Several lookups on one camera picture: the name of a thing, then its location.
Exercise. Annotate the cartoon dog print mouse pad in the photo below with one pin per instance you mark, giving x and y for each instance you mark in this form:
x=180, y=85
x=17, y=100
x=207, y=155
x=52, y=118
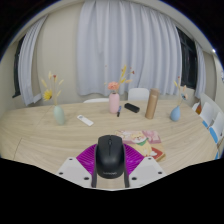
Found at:
x=146, y=141

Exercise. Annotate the white remote control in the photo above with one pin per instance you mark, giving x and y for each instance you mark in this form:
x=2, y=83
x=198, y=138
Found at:
x=85, y=120

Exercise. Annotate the blue vase with dried flowers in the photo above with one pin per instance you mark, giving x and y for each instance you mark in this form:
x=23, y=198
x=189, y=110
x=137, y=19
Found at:
x=175, y=114

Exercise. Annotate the green vase with yellow flowers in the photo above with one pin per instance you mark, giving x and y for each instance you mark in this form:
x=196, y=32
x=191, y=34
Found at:
x=59, y=116

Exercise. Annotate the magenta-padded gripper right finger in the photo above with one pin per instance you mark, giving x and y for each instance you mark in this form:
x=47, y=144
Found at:
x=146, y=170

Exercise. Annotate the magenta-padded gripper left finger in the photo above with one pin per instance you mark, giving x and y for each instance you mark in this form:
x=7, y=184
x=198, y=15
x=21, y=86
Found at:
x=75, y=171

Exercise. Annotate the pink vase with orange flowers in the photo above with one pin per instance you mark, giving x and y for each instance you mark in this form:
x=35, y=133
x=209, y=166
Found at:
x=114, y=104

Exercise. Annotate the dark window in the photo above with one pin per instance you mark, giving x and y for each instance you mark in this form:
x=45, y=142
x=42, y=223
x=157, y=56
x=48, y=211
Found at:
x=188, y=63
x=17, y=70

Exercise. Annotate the gold thermos bottle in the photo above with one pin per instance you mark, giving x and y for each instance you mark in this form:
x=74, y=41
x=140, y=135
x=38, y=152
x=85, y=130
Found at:
x=152, y=104

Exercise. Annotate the black computer mouse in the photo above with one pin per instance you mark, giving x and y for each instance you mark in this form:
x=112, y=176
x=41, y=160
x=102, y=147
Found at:
x=110, y=156

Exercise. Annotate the blue and black marker pen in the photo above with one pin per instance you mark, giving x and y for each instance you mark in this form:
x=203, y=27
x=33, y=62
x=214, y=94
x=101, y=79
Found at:
x=119, y=111

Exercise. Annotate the black rectangular box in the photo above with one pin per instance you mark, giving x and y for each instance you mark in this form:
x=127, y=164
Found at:
x=132, y=107

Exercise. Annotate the wide white curtain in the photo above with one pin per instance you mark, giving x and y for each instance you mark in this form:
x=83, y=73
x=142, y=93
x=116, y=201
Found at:
x=126, y=43

